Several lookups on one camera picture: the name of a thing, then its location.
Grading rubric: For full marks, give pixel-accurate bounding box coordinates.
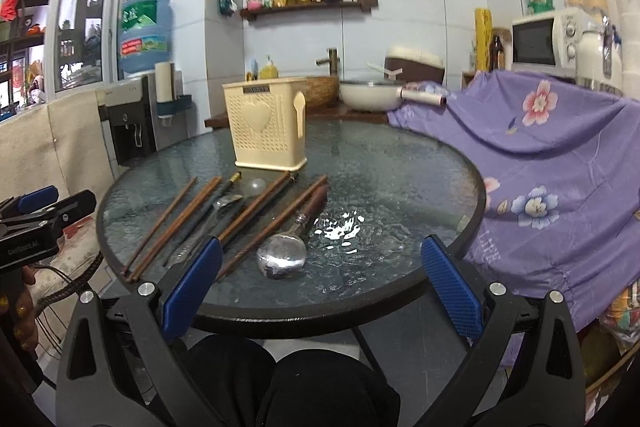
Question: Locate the brown wooden chopstick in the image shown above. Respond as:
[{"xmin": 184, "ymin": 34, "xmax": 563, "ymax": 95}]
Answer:
[
  {"xmin": 127, "ymin": 176, "xmax": 222, "ymax": 283},
  {"xmin": 216, "ymin": 174, "xmax": 329, "ymax": 281},
  {"xmin": 121, "ymin": 176, "xmax": 198, "ymax": 277},
  {"xmin": 216, "ymin": 171, "xmax": 291, "ymax": 245}
]

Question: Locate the wooden-handled steel ladle spoon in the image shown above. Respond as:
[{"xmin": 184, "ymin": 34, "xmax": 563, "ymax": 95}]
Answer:
[{"xmin": 256, "ymin": 184, "xmax": 329, "ymax": 280}]

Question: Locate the clear plastic spoon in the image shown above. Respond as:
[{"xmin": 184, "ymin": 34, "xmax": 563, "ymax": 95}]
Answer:
[{"xmin": 240, "ymin": 178, "xmax": 267, "ymax": 202}]

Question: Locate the black gold-tipped chopstick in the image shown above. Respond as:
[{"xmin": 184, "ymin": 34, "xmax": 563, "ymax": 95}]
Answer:
[{"xmin": 162, "ymin": 171, "xmax": 242, "ymax": 268}]

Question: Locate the left hand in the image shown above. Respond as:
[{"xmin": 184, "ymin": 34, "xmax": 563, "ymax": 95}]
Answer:
[{"xmin": 1, "ymin": 265, "xmax": 38, "ymax": 352}]

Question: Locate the beige cloth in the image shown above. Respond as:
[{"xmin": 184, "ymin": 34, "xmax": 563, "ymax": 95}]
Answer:
[{"xmin": 0, "ymin": 90, "xmax": 114, "ymax": 199}]

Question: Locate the water dispenser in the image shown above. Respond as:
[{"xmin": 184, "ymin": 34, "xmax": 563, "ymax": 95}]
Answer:
[{"xmin": 98, "ymin": 72, "xmax": 192, "ymax": 167}]

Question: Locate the round glass table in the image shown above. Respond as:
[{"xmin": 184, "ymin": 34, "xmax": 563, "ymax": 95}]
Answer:
[{"xmin": 96, "ymin": 120, "xmax": 485, "ymax": 339}]

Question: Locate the purple floral cloth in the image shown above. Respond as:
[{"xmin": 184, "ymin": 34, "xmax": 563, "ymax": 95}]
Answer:
[{"xmin": 387, "ymin": 69, "xmax": 640, "ymax": 368}]

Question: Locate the blue water bottle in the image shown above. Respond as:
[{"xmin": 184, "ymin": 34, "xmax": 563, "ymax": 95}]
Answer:
[{"xmin": 118, "ymin": 0, "xmax": 174, "ymax": 76}]

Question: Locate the cream plastic utensil holder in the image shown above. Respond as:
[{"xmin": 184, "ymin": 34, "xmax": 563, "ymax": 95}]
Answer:
[{"xmin": 224, "ymin": 77, "xmax": 307, "ymax": 172}]

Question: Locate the white frying pan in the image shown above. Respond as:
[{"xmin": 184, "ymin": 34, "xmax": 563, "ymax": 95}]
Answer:
[{"xmin": 340, "ymin": 81, "xmax": 447, "ymax": 113}]

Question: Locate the yellow soap bottle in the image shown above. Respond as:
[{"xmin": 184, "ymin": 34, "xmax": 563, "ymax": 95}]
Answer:
[{"xmin": 258, "ymin": 56, "xmax": 279, "ymax": 80}]

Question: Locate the dark glass bottle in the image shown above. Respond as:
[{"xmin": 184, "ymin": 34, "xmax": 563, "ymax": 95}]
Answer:
[{"xmin": 489, "ymin": 34, "xmax": 506, "ymax": 70}]

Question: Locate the woven basket sink bowl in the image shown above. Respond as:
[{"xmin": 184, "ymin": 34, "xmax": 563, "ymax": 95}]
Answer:
[{"xmin": 305, "ymin": 76, "xmax": 340, "ymax": 109}]

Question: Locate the white microwave oven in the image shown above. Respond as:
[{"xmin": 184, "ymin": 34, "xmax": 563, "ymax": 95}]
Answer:
[{"xmin": 511, "ymin": 8, "xmax": 599, "ymax": 80}]

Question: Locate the brass faucet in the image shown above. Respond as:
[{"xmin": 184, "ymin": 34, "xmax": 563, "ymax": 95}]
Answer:
[{"xmin": 316, "ymin": 48, "xmax": 340, "ymax": 77}]

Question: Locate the yellow roll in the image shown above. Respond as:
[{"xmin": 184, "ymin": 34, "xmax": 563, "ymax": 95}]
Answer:
[{"xmin": 474, "ymin": 8, "xmax": 492, "ymax": 72}]

